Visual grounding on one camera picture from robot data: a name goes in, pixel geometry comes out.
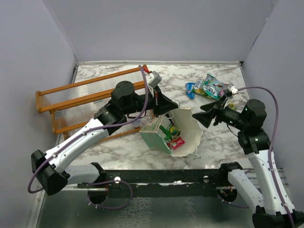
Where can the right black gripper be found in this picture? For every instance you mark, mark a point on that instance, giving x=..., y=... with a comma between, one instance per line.
x=216, y=109

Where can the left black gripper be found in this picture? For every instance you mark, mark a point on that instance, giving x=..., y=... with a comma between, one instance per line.
x=161, y=104

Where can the red blue snack bag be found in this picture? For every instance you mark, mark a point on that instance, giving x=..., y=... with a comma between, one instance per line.
x=212, y=87

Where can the purple snack bag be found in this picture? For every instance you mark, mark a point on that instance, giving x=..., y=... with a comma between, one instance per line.
x=226, y=89

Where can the yellow green snack bag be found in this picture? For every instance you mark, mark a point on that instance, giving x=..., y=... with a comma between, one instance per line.
x=198, y=88

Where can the green skittles snack bag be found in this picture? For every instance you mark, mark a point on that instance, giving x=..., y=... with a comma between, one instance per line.
x=168, y=133

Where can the blue snack packet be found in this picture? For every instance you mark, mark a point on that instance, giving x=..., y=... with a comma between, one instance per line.
x=189, y=88

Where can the green paper bag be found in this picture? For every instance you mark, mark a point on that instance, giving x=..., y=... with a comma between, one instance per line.
x=182, y=119

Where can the small red snack packet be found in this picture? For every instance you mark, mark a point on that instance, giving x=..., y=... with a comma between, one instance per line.
x=175, y=143

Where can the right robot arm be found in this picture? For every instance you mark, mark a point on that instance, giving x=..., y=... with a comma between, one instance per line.
x=269, y=204

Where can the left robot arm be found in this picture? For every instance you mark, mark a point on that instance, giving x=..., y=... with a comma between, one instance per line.
x=53, y=168

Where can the small clear plastic cup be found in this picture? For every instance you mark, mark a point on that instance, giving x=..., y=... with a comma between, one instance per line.
x=136, y=124

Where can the orange wooden rack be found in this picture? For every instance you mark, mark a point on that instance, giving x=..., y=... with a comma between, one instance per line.
x=72, y=106

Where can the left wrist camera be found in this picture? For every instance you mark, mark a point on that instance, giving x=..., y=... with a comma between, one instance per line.
x=153, y=79

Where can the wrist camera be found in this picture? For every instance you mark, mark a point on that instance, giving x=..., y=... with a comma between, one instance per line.
x=230, y=99
x=153, y=79

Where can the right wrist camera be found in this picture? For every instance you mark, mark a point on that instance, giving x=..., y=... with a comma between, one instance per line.
x=230, y=99

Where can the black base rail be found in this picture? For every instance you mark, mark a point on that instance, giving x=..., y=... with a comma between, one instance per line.
x=162, y=183

